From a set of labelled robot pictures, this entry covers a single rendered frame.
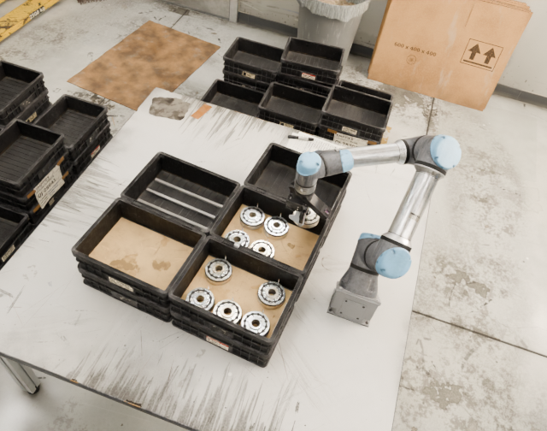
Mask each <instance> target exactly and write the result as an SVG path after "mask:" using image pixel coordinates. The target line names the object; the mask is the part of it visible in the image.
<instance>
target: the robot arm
mask: <svg viewBox="0 0 547 431"><path fill-rule="evenodd" d="M461 155H462V151H461V148H460V145H459V143H458V142H457V140H456V139H454V138H453V137H451V136H448V135H443V134H439V135H421V136H416V137H413V138H408V139H398V140H397V141H396V142H395V143H389V144H382V145H366V146H358V147H350V148H342V149H334V150H326V151H322V150H317V151H313V152H310V151H306V152H304V153H303V154H302V155H301V156H300V157H299V158H298V161H297V172H296V178H295V180H293V181H292V183H291V184H290V186H289V189H291V190H290V193H289V195H288V198H287V199H286V203H285V207H286V208H287V209H289V210H292V211H294V212H295V211H297V212H296V214H295V215H289V218H290V219H291V220H293V221H294V222H296V223H297V224H298V226H299V227H301V226H303V224H304V220H305V216H306V215H307V216H308V215H309V210H310V209H312V210H313V211H314V212H315V213H316V214H317V215H318V216H319V217H320V218H321V219H322V220H325V219H327V218H329V216H330V214H331V213H332V210H331V209H330V208H329V207H328V206H327V205H326V204H325V203H324V202H323V201H321V200H320V199H319V198H318V197H317V196H316V195H315V194H314V192H315V188H316V183H317V180H318V179H319V178H324V177H327V176H331V175H335V174H340V173H344V172H347V171H350V170H352V169H353V168H359V167H366V166H373V165H381V164H389V163H397V164H398V165H404V164H410V165H414V167H415V174H414V176H413V178H412V180H411V182H410V184H409V187H408V189H407V191H406V193H405V195H404V197H403V200H402V202H401V204H400V206H399V208H398V210H397V213H396V215H395V217H394V219H393V221H392V223H391V226H390V228H389V230H388V232H386V233H382V234H381V236H380V235H377V234H373V233H361V235H360V237H359V239H358V240H357V245H356V249H355V252H354V254H353V257H352V259H351V262H350V266H349V268H348V269H347V271H346V272H345V273H344V275H343V276H342V278H341V279H340V281H339V283H338V285H339V286H341V287H342V288H343V289H345V290H347V291H349V292H353V293H355V294H357V295H360V296H363V297H366V298H376V296H377V293H378V277H379V275H381V276H384V277H386V278H389V279H397V278H400V277H402V276H404V275H405V274H406V273H407V272H408V271H409V269H410V266H411V263H412V260H411V256H410V254H409V253H410V252H411V250H412V245H411V243H410V241H411V239H412V237H413V235H414V233H415V230H416V228H417V226H418V224H419V222H420V220H421V217H422V215H423V213H424V211H425V209H426V206H427V204H428V202H429V200H430V198H431V196H432V193H433V191H434V189H435V187H436V185H437V183H438V181H439V180H441V179H443V178H444V177H445V176H446V174H447V172H448V170H449V169H452V168H454V167H455V166H456V165H457V164H458V163H459V162H460V159H461ZM286 205H287V206H286Z"/></svg>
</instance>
